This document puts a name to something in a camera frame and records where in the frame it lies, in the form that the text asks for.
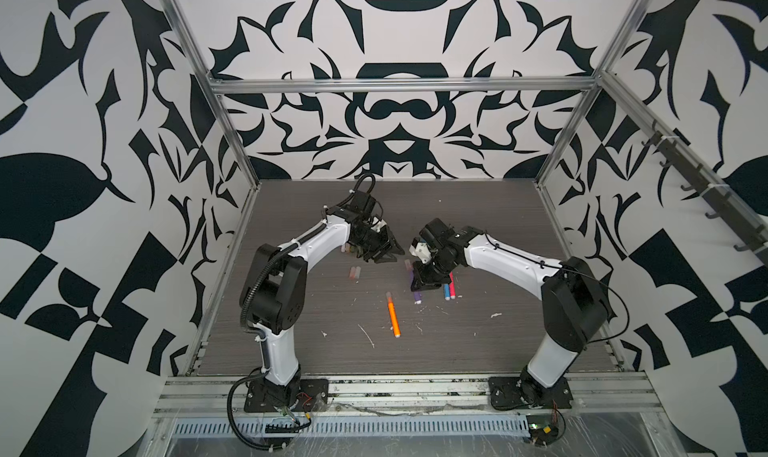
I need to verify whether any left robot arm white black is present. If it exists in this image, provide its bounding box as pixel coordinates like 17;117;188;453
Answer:
239;190;404;389

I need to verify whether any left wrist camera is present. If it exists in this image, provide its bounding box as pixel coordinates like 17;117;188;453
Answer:
371;217;386;233

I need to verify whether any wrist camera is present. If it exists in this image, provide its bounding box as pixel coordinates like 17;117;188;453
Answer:
409;239;432;264
371;217;386;233

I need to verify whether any aluminium front rail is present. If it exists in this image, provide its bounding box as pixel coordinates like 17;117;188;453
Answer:
151;372;663;418

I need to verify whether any pink red marker pen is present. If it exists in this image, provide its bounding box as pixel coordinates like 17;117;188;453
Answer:
448;273;457;300

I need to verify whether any grey hook rack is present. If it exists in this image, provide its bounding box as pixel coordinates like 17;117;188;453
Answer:
641;120;767;266

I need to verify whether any circuit board with green light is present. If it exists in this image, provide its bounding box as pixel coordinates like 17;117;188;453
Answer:
527;415;567;447

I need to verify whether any white slotted cable duct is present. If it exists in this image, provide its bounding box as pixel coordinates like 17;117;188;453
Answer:
172;414;530;439

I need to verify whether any aluminium frame crossbar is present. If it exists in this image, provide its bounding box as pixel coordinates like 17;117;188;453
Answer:
209;76;596;95

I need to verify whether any orange marker pen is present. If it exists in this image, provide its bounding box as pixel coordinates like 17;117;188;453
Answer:
386;292;401;338

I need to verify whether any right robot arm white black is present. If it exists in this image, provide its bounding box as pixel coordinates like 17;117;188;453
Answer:
409;218;614;391

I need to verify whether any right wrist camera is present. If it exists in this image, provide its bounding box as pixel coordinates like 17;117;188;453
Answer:
409;239;432;264

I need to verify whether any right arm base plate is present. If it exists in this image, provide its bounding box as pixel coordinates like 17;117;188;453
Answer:
488;376;573;411

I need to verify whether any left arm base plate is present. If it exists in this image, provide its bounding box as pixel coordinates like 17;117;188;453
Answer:
244;377;329;413

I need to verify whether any purple marker pen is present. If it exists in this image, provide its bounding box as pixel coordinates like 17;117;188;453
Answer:
405;258;424;306

